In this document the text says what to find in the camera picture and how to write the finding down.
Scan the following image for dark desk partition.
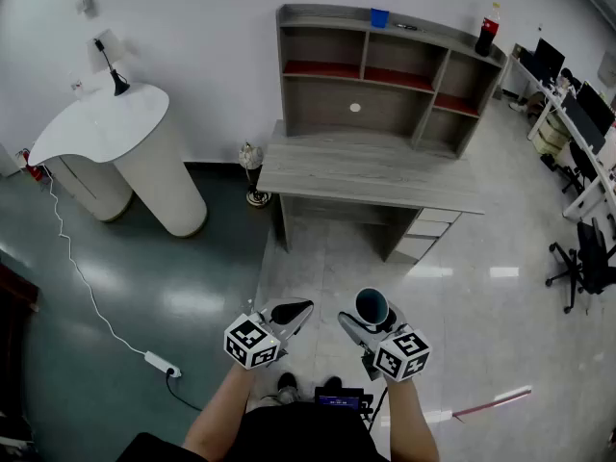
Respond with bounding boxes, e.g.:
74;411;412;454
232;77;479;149
560;92;606;156

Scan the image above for white office desk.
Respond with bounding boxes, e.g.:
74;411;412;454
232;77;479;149
500;40;616;225

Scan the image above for grey wood-grain cabinet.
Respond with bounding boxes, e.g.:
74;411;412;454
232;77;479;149
275;3;510;160

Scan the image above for person's left forearm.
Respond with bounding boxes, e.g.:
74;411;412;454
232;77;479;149
181;363;256;462

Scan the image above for white power cable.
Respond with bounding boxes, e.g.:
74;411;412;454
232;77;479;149
43;164;150;357

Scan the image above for cola bottle with red label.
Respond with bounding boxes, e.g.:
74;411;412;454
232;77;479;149
475;1;501;58

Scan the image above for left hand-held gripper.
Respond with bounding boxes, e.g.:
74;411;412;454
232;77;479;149
223;297;315;371

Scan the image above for white shade table lamp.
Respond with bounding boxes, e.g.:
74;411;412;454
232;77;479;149
86;28;132;97

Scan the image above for person's black clothing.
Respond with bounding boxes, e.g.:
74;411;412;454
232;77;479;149
115;399;391;462

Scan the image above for white power strip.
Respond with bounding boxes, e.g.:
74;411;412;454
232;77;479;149
143;350;183;379

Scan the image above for dark wooden furniture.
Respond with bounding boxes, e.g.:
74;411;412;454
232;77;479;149
0;257;40;462

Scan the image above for person's right forearm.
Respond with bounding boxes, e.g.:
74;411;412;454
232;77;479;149
384;377;440;462

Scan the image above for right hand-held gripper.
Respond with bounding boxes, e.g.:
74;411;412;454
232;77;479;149
337;304;433;383

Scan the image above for black device with screen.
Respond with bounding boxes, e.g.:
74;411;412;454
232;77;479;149
315;386;366;413

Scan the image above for red floor tape strip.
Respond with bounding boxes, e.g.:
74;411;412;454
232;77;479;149
451;386;533;423

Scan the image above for black office chair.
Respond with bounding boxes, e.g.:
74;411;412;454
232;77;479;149
546;217;616;315
541;140;599;196

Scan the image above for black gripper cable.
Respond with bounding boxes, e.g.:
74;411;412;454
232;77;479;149
368;386;389;432

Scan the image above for grey wood-grain table top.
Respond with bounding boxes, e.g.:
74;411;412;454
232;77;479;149
256;118;486;265

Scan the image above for red fire extinguisher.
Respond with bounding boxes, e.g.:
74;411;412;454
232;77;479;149
13;146;45;182

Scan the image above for cream storage boxes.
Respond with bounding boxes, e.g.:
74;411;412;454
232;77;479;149
536;113;572;156

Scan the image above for white curved pedestal table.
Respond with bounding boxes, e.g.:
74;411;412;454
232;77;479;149
27;82;209;239

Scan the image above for grey cup with teal inside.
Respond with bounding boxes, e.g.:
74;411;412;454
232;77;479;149
354;287;390;327

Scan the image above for black power cable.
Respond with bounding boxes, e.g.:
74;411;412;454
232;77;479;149
166;371;203;412

